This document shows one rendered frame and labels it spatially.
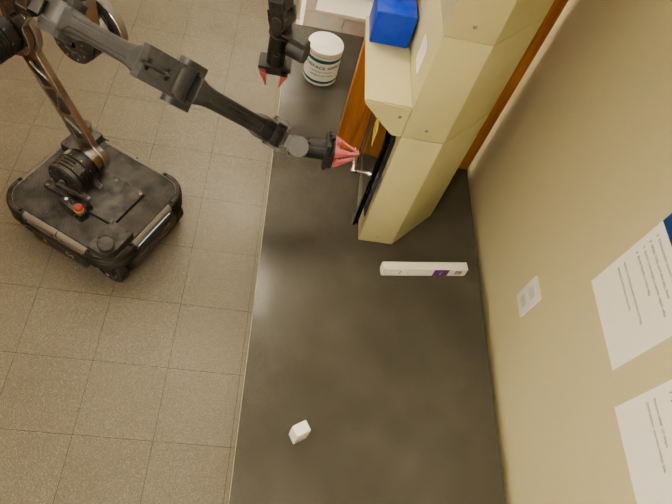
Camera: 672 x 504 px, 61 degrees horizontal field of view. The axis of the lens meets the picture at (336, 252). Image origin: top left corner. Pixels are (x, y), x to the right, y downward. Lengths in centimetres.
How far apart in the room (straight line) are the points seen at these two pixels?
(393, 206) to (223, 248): 134
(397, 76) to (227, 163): 183
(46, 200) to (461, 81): 195
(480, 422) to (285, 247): 75
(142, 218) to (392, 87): 153
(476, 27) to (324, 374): 94
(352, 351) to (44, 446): 137
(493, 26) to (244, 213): 195
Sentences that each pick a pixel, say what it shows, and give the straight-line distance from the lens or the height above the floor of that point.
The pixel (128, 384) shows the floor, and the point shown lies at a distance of 256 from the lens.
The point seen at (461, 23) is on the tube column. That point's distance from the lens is 125.
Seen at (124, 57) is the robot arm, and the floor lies 153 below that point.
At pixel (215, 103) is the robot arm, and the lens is 141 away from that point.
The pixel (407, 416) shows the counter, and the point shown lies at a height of 94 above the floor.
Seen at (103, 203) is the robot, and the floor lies 26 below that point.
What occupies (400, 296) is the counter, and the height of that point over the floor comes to 94.
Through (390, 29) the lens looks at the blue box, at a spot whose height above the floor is 156.
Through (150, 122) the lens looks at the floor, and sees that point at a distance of 334.
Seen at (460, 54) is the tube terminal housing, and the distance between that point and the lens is 130.
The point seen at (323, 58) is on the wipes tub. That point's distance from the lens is 214.
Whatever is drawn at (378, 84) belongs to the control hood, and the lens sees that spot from 141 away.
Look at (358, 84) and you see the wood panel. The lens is 182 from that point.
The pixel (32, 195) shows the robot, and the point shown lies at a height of 24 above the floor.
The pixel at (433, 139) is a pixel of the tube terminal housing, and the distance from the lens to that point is 146.
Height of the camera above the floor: 240
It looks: 56 degrees down
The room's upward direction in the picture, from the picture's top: 20 degrees clockwise
